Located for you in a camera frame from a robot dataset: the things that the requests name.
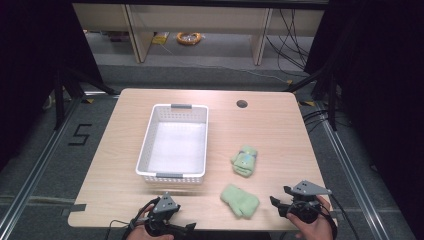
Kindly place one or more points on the person's right hand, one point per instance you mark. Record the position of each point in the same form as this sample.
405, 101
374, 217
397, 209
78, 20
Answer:
315, 231

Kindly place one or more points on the white plastic basket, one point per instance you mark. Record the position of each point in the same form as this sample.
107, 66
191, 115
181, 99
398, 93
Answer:
176, 146

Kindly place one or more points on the person's left hand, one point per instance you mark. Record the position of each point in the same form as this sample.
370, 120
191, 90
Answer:
143, 235

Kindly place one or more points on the yellow black hazard tape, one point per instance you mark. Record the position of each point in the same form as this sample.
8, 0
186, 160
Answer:
307, 103
88, 100

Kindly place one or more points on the yellow packet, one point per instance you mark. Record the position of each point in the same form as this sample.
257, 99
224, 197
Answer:
160, 38

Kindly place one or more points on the black metal stand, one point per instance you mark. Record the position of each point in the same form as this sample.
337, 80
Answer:
332, 100
59, 100

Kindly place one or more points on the black curtain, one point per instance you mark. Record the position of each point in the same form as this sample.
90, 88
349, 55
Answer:
30, 66
383, 83

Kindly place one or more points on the green sock with blue print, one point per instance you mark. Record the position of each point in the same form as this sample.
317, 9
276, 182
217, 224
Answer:
245, 161

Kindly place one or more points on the grey tape strip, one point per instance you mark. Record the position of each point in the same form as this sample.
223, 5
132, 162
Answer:
78, 207

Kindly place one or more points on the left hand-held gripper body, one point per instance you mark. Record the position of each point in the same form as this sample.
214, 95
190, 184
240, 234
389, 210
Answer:
165, 204

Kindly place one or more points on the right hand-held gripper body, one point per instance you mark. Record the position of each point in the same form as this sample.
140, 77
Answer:
308, 188

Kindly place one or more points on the aluminium floor rail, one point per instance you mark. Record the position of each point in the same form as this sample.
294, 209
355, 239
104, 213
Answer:
353, 173
40, 170

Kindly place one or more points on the beige wooden shelf unit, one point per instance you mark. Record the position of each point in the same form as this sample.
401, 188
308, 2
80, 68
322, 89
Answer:
200, 18

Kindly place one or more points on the plain green sock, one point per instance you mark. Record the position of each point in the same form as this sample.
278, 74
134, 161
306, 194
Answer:
240, 201

